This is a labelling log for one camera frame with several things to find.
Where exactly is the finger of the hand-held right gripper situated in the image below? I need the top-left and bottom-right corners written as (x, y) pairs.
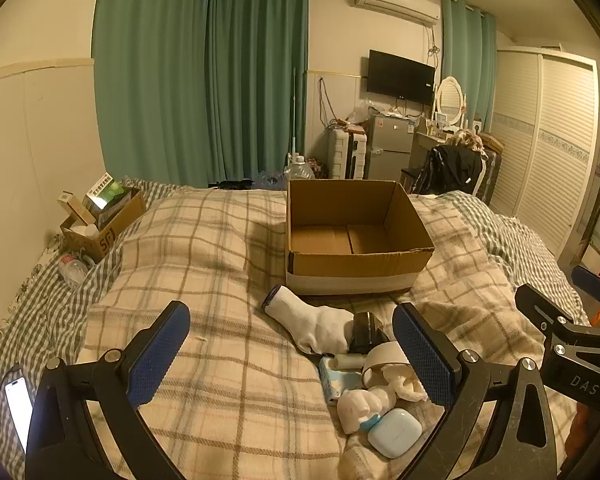
top-left (571, 265), bottom-right (600, 307)
top-left (514, 283), bottom-right (577, 334)

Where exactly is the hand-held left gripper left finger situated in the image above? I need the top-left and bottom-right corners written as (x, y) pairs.
top-left (25, 301), bottom-right (191, 480)

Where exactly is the oval white vanity mirror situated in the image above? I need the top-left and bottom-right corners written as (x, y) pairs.
top-left (432, 76), bottom-right (469, 127)

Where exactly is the white tape roll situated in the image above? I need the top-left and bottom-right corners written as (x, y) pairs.
top-left (362, 341), bottom-right (411, 387)

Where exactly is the crumpled white cloth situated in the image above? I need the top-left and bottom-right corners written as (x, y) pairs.
top-left (365, 362), bottom-right (427, 404)

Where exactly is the small white tube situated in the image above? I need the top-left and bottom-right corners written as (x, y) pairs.
top-left (329, 353), bottom-right (366, 369)

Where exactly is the white louvred wardrobe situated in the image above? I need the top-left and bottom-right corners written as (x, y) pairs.
top-left (487, 45), bottom-right (600, 262)

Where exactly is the green printed carton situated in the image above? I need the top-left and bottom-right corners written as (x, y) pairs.
top-left (83, 173), bottom-right (131, 216)

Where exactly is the light blue earbuds case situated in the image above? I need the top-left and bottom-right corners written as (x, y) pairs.
top-left (367, 408), bottom-right (424, 459)

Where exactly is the wide green curtain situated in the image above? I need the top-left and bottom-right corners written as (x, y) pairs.
top-left (93, 0), bottom-right (210, 189)
top-left (204, 0), bottom-right (311, 190)

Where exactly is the white sock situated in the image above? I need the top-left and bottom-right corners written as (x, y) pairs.
top-left (262, 284), bottom-right (356, 354)

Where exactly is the dark suitcase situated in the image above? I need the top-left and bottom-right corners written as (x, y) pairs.
top-left (472, 147), bottom-right (504, 204)

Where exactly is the white ribbed suitcase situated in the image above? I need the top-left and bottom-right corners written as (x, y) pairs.
top-left (327, 127), bottom-right (369, 180)

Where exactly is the white air conditioner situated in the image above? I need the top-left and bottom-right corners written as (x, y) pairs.
top-left (352, 0), bottom-right (441, 26)

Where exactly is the dressing table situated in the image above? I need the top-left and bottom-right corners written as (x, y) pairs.
top-left (412, 130), bottom-right (462, 172)

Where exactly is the beige plaid blanket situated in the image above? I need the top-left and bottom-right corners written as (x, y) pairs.
top-left (74, 187), bottom-right (592, 480)

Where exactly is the large open cardboard box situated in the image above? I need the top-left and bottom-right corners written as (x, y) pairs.
top-left (285, 178), bottom-right (436, 296)

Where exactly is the narrow green curtain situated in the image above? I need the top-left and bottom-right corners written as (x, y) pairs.
top-left (439, 0), bottom-right (498, 132)

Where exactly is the black round jar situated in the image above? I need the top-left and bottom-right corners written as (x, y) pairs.
top-left (348, 311), bottom-right (389, 354)

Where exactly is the large water jug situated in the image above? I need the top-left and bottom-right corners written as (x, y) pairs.
top-left (284, 153), bottom-right (316, 181)

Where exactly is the light blue tissue packet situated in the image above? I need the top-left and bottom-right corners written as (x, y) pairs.
top-left (318, 357), bottom-right (366, 404)

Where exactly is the black wall television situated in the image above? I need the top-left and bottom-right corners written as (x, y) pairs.
top-left (367, 49), bottom-right (436, 104)

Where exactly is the slim white carton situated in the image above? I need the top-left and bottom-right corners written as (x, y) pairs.
top-left (57, 191), bottom-right (99, 226)

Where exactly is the clear plastic bag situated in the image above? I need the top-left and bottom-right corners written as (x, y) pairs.
top-left (349, 99), bottom-right (382, 124)

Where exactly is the smartphone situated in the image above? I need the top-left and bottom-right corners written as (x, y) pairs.
top-left (3, 365), bottom-right (35, 454)

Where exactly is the small cardboard box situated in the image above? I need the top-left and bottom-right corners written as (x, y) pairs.
top-left (59, 187), bottom-right (148, 265)

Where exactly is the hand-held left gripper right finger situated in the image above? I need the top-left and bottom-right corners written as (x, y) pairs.
top-left (391, 302), bottom-right (564, 480)

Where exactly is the black jacket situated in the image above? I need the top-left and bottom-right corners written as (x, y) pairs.
top-left (409, 143), bottom-right (484, 196)

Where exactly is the grey small fridge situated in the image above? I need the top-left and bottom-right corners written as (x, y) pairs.
top-left (364, 113), bottom-right (416, 181)

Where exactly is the clear plastic bottle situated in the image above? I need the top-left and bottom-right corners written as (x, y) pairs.
top-left (58, 253), bottom-right (94, 289)

